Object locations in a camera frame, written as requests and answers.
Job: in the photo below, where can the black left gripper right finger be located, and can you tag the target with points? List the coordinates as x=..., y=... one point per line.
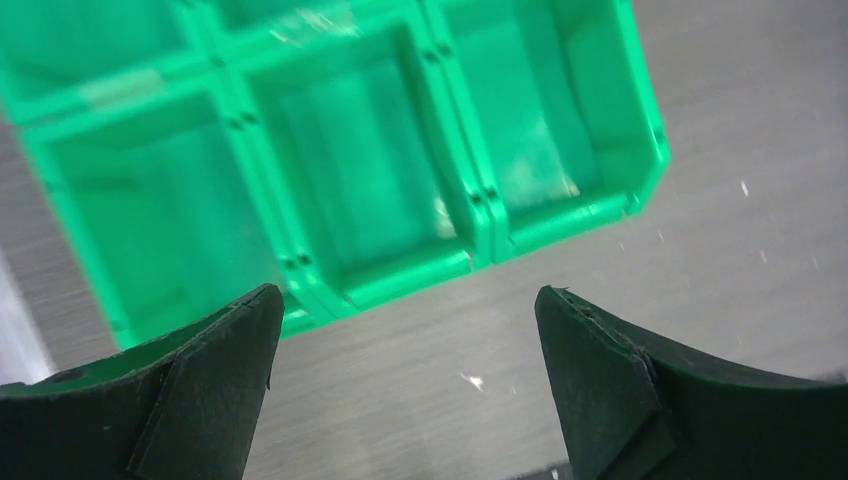
x=633, y=404

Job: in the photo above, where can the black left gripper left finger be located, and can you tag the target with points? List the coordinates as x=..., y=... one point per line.
x=182, y=406

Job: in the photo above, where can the green bin back right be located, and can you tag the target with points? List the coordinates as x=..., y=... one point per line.
x=301, y=22

